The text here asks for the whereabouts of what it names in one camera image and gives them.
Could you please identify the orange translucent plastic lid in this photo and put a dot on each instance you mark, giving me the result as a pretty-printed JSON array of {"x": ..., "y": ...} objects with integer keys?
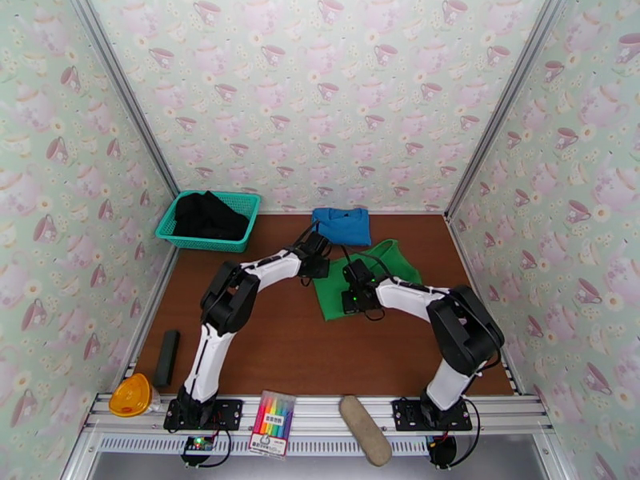
[{"x": 130, "y": 397}]

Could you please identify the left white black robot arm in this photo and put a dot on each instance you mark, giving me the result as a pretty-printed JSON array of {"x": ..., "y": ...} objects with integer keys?
[{"x": 230, "y": 303}]

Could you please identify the small circuit board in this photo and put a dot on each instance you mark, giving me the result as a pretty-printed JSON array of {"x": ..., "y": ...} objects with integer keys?
[{"x": 199, "y": 445}]

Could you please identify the teal plastic laundry basket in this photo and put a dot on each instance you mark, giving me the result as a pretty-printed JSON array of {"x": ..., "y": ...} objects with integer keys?
[{"x": 167, "y": 231}]

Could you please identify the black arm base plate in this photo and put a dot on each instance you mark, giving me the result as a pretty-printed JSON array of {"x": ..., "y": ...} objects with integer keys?
[
  {"x": 227, "y": 413},
  {"x": 407, "y": 416}
]

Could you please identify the aluminium front rail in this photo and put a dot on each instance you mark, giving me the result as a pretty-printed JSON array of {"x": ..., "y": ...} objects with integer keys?
[{"x": 320, "y": 411}]

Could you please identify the dark rectangular block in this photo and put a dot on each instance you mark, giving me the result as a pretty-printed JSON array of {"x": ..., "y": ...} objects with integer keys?
[{"x": 166, "y": 358}]

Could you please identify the blue t-shirt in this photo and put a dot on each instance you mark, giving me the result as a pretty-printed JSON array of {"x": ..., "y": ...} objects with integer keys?
[{"x": 347, "y": 228}]

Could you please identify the aluminium frame post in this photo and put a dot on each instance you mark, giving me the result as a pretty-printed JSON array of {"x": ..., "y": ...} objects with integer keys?
[
  {"x": 125, "y": 98},
  {"x": 505, "y": 103}
]

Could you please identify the green garment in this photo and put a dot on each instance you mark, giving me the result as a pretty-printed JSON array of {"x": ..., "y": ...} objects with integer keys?
[{"x": 395, "y": 261}]

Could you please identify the black garment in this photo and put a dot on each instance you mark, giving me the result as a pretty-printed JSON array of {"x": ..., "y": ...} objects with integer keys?
[{"x": 210, "y": 218}]

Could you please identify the pack of coloured highlighters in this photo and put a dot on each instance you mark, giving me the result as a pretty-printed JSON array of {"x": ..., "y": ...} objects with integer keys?
[{"x": 272, "y": 423}]

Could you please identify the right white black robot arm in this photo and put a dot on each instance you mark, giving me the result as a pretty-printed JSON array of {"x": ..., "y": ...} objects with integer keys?
[{"x": 460, "y": 328}]

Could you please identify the beige oblong stone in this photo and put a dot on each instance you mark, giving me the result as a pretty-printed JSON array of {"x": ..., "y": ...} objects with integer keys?
[{"x": 367, "y": 433}]

